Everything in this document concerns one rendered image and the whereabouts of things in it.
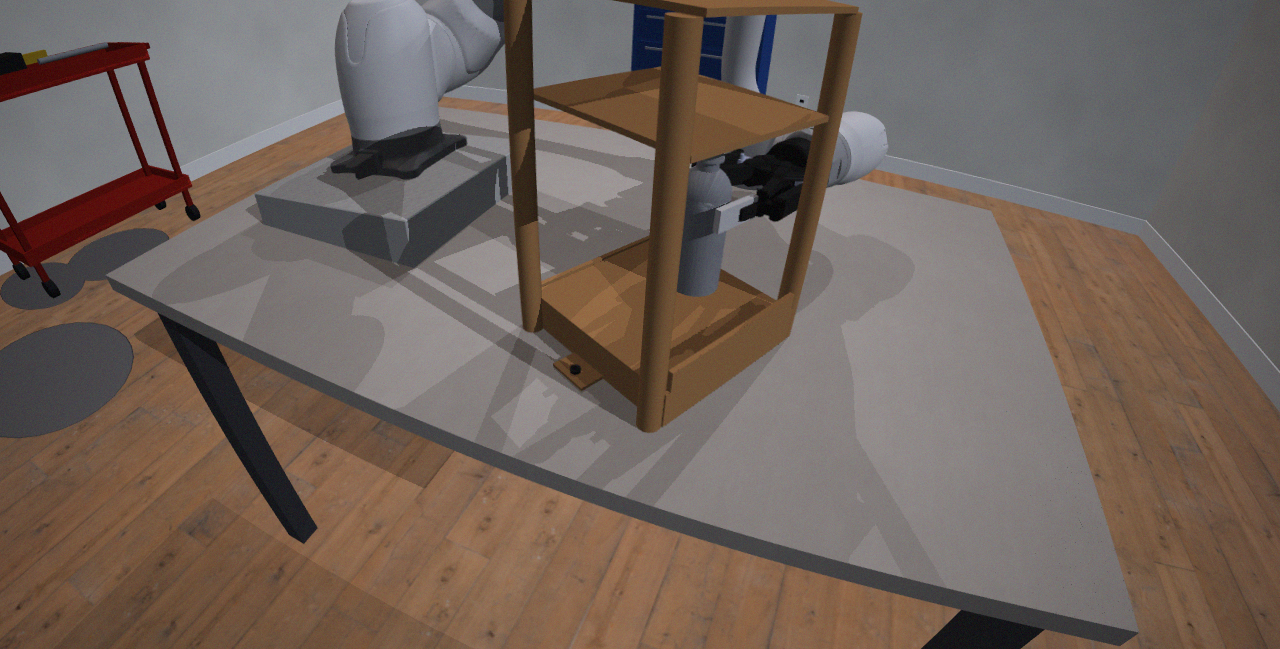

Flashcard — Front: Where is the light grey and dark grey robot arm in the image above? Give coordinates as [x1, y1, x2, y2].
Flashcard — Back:
[330, 0, 888, 188]

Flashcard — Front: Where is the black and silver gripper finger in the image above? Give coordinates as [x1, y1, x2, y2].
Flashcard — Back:
[721, 148, 774, 187]
[713, 161, 803, 234]

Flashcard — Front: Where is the grey bottle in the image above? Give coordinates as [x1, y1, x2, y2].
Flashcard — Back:
[677, 154, 732, 297]

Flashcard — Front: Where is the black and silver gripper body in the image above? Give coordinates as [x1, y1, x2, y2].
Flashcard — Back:
[753, 137, 812, 191]

